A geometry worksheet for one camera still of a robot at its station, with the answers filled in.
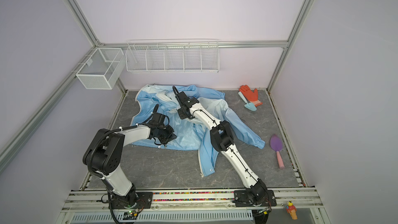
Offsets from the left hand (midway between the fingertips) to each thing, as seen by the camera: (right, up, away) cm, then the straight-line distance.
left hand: (178, 137), depth 94 cm
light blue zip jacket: (+8, +1, 0) cm, 8 cm away
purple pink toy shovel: (+60, -4, -1) cm, 60 cm away
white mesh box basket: (-48, +42, +3) cm, 64 cm away
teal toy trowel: (+49, +19, +18) cm, 55 cm away
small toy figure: (+56, -28, -24) cm, 67 cm away
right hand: (+3, +13, +11) cm, 17 cm away
